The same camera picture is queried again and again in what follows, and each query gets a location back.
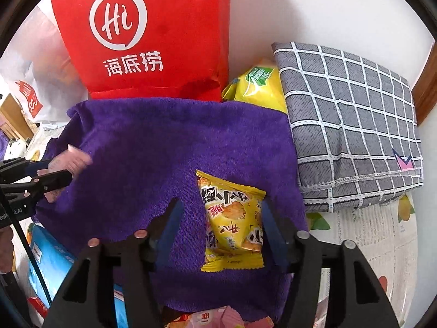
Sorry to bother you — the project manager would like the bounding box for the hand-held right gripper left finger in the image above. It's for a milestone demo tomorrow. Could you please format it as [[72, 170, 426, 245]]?
[[42, 197, 185, 328]]

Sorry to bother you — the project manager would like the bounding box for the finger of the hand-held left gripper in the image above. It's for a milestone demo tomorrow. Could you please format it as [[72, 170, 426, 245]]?
[[0, 170, 73, 210], [0, 158, 52, 182]]

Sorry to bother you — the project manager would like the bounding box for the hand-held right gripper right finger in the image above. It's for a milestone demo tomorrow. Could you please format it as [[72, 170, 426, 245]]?
[[260, 198, 401, 328]]

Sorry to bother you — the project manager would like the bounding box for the large pink snack packet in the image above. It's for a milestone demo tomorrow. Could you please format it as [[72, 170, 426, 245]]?
[[45, 143, 93, 204]]

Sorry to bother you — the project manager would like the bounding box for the yellow snack packet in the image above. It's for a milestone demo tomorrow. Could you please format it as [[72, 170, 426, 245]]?
[[195, 169, 267, 273]]

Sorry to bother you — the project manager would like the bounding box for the person's left hand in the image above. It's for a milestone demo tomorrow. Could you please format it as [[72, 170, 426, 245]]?
[[0, 227, 15, 274]]

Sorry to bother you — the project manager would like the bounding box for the wooden furniture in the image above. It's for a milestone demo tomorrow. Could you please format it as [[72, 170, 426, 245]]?
[[0, 94, 40, 141]]

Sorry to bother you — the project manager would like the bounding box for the blue tissue pack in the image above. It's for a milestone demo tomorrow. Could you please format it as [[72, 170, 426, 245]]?
[[26, 223, 126, 328]]

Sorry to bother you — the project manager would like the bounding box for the white plastic bag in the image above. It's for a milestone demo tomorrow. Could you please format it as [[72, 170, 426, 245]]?
[[0, 0, 90, 125]]

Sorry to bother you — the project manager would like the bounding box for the purple towel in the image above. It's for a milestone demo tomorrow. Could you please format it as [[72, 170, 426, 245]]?
[[34, 97, 309, 325]]

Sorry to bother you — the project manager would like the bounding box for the red snack packet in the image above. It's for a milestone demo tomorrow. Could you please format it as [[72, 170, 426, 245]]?
[[26, 297, 49, 319]]

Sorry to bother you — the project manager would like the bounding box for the fruit print bed sheet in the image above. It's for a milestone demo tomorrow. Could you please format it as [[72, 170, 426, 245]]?
[[7, 119, 426, 328]]

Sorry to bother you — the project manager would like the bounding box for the small pink snack packet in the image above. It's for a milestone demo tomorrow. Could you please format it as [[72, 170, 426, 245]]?
[[188, 308, 241, 328]]

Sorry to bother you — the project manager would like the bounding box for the grey checked folded cloth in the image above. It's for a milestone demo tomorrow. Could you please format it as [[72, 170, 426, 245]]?
[[271, 42, 424, 214]]

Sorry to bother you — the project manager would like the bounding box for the yellow green snack bag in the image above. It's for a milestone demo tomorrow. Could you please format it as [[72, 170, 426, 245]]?
[[222, 56, 288, 114]]

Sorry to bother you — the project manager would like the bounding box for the red paper bag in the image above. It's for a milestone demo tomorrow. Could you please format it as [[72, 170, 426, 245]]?
[[49, 0, 232, 102]]

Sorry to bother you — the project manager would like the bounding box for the wooden headboard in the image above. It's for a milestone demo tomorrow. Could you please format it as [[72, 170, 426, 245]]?
[[411, 39, 437, 125]]

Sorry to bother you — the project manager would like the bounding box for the black cable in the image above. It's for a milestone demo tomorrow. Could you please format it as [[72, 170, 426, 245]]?
[[10, 217, 53, 306]]

